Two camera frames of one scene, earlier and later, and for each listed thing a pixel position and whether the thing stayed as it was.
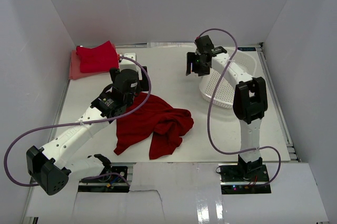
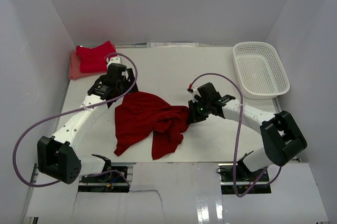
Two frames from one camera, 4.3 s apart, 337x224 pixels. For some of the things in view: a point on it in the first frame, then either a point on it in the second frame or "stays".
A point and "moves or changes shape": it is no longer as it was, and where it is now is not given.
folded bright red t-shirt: [101, 58] stays
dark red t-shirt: [166, 125] stays
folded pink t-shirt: [75, 73] stays
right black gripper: [190, 61] -> [194, 113]
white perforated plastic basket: [209, 84] moves or changes shape
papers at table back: [171, 44] stays
